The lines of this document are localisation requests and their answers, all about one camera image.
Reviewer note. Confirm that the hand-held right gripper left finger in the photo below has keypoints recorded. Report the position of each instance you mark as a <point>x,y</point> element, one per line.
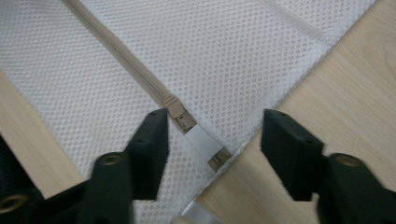
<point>146,149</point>

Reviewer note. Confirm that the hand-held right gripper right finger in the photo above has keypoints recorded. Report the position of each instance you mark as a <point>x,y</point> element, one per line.
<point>292,146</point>

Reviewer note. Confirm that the white mesh laundry bag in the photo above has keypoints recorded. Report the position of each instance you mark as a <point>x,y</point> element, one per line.
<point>218,62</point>

